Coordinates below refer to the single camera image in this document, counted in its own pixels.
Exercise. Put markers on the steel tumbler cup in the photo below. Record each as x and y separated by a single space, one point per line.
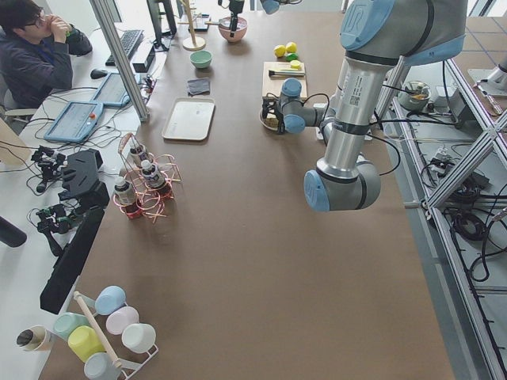
36 338

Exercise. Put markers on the seated person dark jacket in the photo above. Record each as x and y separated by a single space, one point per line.
36 50

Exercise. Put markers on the blue cup on rack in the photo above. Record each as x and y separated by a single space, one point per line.
110 299

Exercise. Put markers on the dark bottle white cap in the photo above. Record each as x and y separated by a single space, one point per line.
152 175

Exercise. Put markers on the yellow lemon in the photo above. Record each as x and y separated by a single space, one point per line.
291 47
279 51

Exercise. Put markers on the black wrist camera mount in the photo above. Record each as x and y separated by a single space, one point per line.
269 107

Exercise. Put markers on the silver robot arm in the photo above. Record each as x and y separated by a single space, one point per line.
375 36
269 6

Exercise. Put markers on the steel ice scoop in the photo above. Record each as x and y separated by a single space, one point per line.
216 22

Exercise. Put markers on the white round plate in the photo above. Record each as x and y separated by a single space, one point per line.
262 122

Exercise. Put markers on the mint cup on rack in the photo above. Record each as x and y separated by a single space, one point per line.
67 322

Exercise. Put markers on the green lime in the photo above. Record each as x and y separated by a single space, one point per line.
291 57

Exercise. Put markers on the blue teach pendant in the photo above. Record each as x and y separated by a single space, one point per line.
75 122
111 92

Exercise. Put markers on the copper wire bottle rack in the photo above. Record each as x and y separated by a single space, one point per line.
151 202

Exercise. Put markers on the yellow lemon far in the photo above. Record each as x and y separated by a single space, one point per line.
291 47

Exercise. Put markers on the pink bowl with ice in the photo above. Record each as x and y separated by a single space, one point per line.
232 36

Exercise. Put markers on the black computer mouse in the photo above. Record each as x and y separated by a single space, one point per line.
98 73

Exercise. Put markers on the blue teach pendant near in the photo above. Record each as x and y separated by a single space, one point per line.
75 122

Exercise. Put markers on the grey folded cloth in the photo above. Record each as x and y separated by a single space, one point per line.
198 86

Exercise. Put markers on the white cup on rack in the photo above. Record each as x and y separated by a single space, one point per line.
139 337

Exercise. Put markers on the blue teach pendant far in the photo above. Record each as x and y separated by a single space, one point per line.
111 92

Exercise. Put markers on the wooden cup stand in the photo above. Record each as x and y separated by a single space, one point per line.
194 42

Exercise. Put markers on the yellow lemon near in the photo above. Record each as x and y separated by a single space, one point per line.
279 51

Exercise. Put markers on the half lemon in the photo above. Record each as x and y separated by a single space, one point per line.
295 64

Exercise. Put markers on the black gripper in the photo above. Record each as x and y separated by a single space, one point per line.
280 116
236 8

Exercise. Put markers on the pink cup on rack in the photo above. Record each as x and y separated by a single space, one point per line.
120 319

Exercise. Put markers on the green ceramic bowl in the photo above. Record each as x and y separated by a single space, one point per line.
201 59

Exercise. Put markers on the cream rabbit tray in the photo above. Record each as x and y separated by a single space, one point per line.
190 119

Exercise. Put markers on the grey-blue cup on rack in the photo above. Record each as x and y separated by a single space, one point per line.
99 367

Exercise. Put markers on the steel muddler black tip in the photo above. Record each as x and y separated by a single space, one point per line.
286 73

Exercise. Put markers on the yellow cup on rack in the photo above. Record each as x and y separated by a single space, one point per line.
84 342

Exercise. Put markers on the white cup rack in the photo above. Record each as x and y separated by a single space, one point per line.
132 365

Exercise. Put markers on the black keyboard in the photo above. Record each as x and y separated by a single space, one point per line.
130 40

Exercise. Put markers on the plain bread slice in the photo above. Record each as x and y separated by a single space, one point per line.
271 122

